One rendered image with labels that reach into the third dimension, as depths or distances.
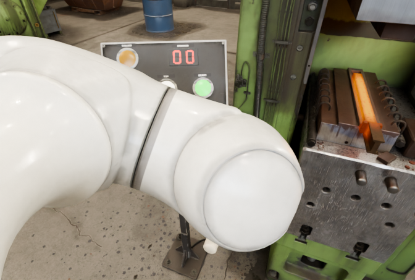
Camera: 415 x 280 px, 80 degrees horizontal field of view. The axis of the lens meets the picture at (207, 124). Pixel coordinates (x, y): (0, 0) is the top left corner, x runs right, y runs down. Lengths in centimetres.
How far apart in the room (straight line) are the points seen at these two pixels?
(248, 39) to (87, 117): 75
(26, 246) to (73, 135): 175
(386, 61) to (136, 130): 117
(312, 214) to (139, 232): 105
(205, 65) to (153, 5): 448
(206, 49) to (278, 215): 59
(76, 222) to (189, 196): 171
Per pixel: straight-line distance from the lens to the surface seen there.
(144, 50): 72
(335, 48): 123
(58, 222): 192
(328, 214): 101
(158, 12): 516
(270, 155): 16
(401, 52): 127
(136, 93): 21
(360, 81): 107
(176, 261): 156
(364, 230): 107
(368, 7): 71
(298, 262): 141
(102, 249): 170
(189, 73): 70
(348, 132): 84
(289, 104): 96
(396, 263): 161
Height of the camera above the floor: 141
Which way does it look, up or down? 36 degrees down
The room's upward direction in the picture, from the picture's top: straight up
